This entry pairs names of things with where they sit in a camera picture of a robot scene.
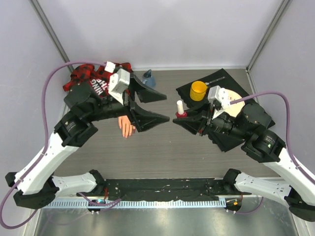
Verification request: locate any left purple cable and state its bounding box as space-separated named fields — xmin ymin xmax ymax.
xmin=0 ymin=60 xmax=109 ymax=228

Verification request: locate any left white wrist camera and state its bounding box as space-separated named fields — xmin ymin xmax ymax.
xmin=104 ymin=61 xmax=130 ymax=105

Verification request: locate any blue ceramic jug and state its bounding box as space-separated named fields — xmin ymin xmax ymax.
xmin=142 ymin=69 xmax=156 ymax=89

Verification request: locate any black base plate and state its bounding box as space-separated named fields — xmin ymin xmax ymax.
xmin=76 ymin=177 xmax=253 ymax=201

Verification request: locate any pink cream plate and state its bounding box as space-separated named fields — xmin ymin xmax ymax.
xmin=224 ymin=89 xmax=245 ymax=118

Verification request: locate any mannequin hand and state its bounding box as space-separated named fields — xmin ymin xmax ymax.
xmin=118 ymin=116 xmax=136 ymax=138

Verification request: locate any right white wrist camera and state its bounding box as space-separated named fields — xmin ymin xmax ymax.
xmin=207 ymin=86 xmax=231 ymax=119

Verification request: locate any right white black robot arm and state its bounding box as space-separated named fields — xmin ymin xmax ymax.
xmin=173 ymin=100 xmax=315 ymax=222

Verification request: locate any red black plaid shirt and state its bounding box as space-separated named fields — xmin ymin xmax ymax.
xmin=63 ymin=62 xmax=133 ymax=98

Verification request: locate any black placemat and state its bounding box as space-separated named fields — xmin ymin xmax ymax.
xmin=176 ymin=68 xmax=276 ymax=153

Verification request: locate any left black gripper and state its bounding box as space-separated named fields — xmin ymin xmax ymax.
xmin=87 ymin=73 xmax=170 ymax=131

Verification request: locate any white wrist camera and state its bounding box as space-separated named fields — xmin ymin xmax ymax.
xmin=207 ymin=86 xmax=231 ymax=119
xmin=104 ymin=61 xmax=130 ymax=105

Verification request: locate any white cable duct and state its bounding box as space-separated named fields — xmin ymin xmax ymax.
xmin=44 ymin=198 xmax=226 ymax=209

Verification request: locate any dark handled knife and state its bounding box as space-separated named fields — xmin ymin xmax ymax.
xmin=205 ymin=76 xmax=225 ymax=86

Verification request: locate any yellow mug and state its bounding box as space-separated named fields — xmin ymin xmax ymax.
xmin=189 ymin=81 xmax=208 ymax=102

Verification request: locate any white nail polish cap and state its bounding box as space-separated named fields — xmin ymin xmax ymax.
xmin=176 ymin=100 xmax=184 ymax=113

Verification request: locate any red nail polish bottle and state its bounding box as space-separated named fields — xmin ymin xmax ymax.
xmin=176 ymin=112 xmax=187 ymax=118

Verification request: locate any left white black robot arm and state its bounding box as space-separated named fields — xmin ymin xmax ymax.
xmin=5 ymin=69 xmax=169 ymax=209

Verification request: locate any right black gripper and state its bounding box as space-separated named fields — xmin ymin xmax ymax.
xmin=173 ymin=97 xmax=250 ymax=141

